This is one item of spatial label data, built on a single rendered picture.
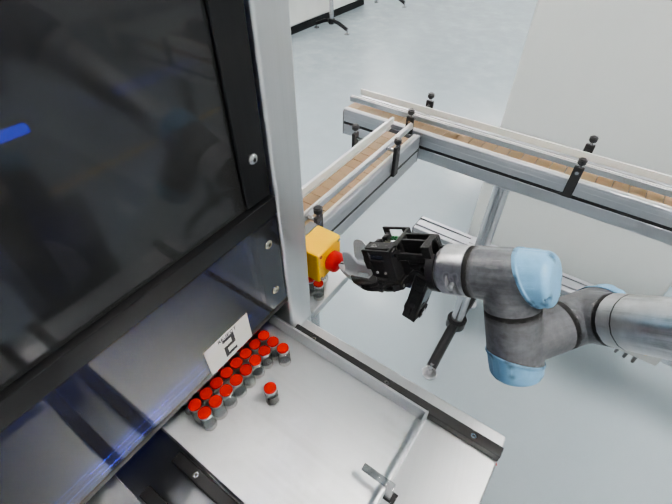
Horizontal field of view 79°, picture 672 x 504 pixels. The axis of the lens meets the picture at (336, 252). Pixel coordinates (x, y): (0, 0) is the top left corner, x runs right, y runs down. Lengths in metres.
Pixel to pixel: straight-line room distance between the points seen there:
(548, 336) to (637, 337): 0.10
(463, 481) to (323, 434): 0.22
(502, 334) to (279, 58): 0.44
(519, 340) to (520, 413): 1.25
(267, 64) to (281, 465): 0.55
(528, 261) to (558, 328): 0.12
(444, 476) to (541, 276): 0.34
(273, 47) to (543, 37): 1.38
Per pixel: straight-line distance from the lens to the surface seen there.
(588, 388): 2.01
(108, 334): 0.49
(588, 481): 1.83
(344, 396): 0.74
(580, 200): 1.27
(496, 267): 0.57
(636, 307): 0.63
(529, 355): 0.62
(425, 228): 1.56
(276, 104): 0.52
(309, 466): 0.70
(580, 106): 1.83
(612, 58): 1.77
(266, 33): 0.49
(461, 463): 0.73
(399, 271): 0.65
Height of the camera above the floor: 1.55
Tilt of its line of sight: 45 degrees down
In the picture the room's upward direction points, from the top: straight up
